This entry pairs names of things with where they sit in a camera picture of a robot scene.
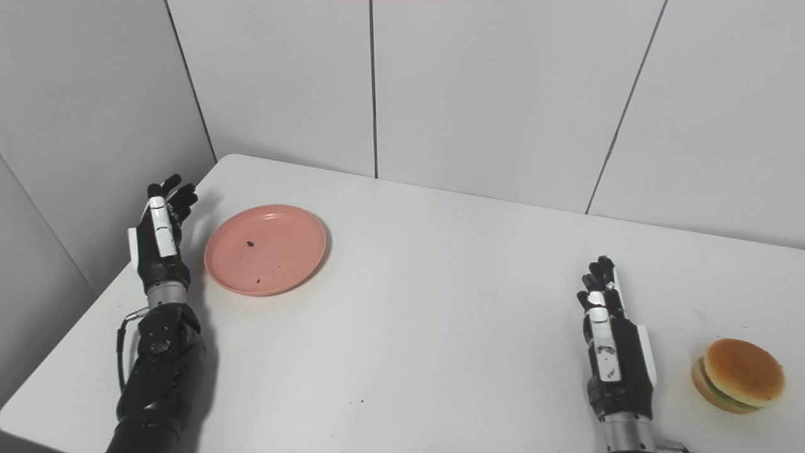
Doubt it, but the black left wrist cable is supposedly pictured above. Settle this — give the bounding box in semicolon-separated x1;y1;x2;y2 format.
116;307;150;394

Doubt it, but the pink round plate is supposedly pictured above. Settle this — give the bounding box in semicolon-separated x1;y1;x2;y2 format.
204;204;328;297

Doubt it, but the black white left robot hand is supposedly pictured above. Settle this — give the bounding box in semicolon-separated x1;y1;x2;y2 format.
128;174;199;296

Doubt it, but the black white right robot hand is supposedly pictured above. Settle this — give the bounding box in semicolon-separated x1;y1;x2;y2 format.
577;255;658;422

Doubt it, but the toy hamburger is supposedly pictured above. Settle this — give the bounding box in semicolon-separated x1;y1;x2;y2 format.
691;338;786;414

